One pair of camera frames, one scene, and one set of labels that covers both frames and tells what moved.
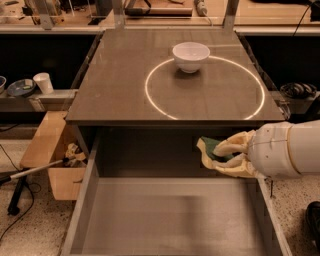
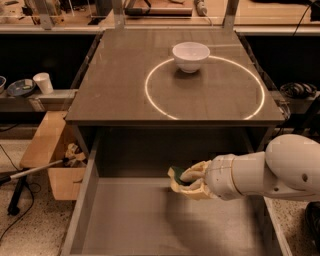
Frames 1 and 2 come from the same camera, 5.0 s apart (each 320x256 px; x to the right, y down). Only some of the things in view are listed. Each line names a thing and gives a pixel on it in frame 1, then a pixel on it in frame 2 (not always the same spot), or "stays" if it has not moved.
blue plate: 21,87 stays
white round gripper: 270,149 to 220,178
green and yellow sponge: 210,145 to 175,173
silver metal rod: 6,178 stays
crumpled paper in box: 77,158 stays
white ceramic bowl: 190,56 stays
